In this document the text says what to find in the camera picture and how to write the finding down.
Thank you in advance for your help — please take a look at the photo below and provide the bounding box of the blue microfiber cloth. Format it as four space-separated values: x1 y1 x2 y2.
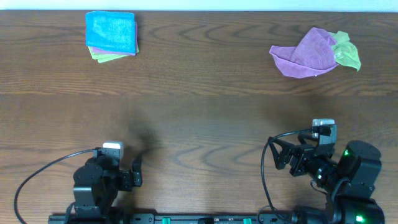
85 11 137 54

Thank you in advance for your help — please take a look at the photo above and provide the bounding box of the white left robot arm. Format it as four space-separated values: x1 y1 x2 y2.
64 147 142 223

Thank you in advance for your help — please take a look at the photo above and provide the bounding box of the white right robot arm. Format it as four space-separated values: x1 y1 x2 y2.
264 119 385 223

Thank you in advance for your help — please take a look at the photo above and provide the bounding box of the crumpled purple cloth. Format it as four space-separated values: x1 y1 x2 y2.
269 27 338 79

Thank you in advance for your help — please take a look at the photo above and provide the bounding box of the crumpled green cloth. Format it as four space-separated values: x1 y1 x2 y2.
330 31 361 72

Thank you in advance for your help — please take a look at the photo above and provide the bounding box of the folded green cloth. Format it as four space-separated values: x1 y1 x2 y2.
88 46 135 63

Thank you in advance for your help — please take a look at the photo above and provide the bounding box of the folded purple cloth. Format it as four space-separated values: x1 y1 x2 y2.
86 21 137 54

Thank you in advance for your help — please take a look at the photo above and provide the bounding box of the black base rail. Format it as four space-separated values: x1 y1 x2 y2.
48 212 364 224

